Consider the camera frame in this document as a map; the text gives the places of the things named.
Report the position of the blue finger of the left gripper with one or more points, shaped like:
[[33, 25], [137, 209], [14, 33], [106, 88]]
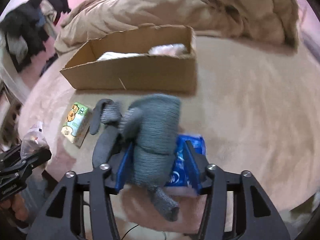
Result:
[[37, 159]]

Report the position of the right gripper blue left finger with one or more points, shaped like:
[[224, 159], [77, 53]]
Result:
[[124, 164]]

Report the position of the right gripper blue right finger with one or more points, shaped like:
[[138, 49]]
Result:
[[191, 168]]

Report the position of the clear bag of snacks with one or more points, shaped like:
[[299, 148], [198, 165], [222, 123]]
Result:
[[33, 141]]

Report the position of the grey knitted socks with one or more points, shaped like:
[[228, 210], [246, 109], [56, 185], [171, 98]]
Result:
[[151, 123]]

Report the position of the white cloth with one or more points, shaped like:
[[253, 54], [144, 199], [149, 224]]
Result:
[[111, 55]]

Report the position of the bag of cotton swabs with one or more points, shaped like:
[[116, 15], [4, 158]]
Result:
[[177, 49]]

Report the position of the person's left hand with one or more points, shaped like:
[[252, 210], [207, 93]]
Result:
[[18, 206]]

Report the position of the blue plastic packet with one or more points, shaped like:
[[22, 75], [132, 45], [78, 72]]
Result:
[[178, 176]]

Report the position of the cartoon tissue pack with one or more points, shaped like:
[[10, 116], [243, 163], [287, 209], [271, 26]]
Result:
[[77, 124]]

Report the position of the beige bed sheet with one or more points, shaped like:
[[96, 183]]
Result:
[[257, 107]]

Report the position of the brown cardboard box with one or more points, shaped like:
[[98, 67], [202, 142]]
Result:
[[148, 72]]

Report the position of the pile of dark clothes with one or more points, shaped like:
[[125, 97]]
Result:
[[27, 27]]

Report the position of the beige rumpled duvet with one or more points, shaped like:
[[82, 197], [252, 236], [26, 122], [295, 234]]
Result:
[[270, 21]]

